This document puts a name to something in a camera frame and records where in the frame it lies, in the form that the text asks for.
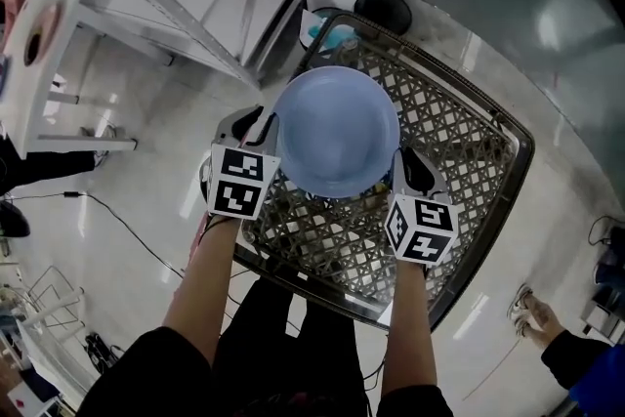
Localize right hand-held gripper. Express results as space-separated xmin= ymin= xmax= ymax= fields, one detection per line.
xmin=384 ymin=146 xmax=460 ymax=267

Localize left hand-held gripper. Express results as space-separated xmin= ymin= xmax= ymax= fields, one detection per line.
xmin=207 ymin=104 xmax=282 ymax=222

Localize person's right forearm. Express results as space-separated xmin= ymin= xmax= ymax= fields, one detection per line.
xmin=379 ymin=258 xmax=439 ymax=401

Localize person's left forearm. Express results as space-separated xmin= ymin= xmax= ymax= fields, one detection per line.
xmin=162 ymin=215 xmax=245 ymax=370

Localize white plastic bag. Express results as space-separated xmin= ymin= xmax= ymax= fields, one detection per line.
xmin=299 ymin=8 xmax=334 ymax=50

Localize person's legs in black trousers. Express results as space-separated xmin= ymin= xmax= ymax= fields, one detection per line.
xmin=213 ymin=277 xmax=373 ymax=417

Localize white table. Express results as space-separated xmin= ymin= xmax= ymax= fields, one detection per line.
xmin=0 ymin=0 xmax=139 ymax=159

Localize black floor cable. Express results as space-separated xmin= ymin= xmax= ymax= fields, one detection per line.
xmin=8 ymin=189 xmax=186 ymax=280

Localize pink ring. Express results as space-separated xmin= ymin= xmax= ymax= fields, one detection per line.
xmin=22 ymin=0 xmax=68 ymax=66

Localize white wire rack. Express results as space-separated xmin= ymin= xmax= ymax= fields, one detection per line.
xmin=24 ymin=265 xmax=88 ymax=334

